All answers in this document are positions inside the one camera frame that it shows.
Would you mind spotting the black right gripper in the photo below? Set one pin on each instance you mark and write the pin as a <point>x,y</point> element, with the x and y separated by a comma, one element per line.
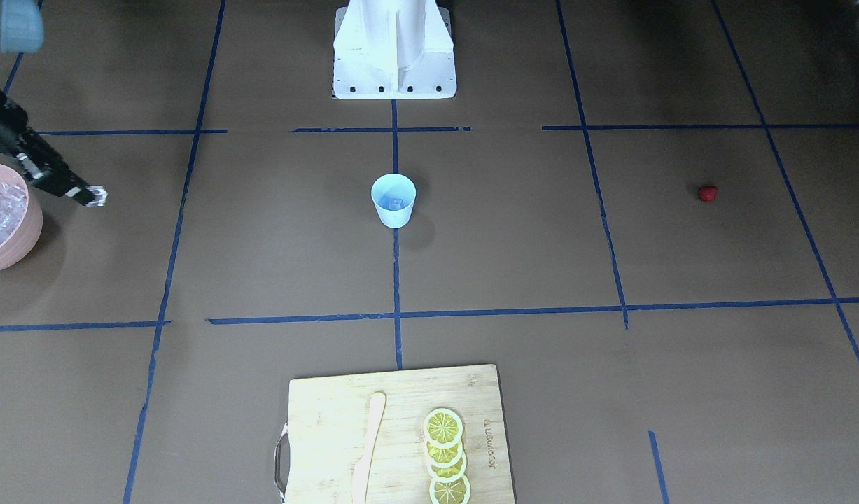
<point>8,131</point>

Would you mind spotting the red strawberry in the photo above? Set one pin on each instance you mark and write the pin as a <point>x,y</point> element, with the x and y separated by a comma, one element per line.
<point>707,193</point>

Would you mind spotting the light blue cup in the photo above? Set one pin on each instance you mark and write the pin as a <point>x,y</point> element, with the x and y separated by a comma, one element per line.
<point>393,184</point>

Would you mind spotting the pink bowl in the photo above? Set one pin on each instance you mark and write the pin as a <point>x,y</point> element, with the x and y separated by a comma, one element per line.
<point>28,232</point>

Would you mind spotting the yellow plastic knife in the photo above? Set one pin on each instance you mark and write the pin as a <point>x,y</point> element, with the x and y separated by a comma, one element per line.
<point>362,468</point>

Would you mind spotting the wooden cutting board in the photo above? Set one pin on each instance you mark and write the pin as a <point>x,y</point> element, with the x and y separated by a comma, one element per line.
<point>326,428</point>

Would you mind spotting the lemon slice top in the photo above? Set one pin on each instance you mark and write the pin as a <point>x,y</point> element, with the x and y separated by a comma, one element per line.
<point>443,428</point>

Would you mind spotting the lemon slice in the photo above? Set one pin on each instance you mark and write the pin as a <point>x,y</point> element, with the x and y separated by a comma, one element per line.
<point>443,428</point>
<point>449,473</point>
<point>443,457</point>
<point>450,491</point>

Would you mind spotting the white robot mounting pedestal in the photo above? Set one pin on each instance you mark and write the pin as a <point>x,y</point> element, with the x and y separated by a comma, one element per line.
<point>393,50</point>

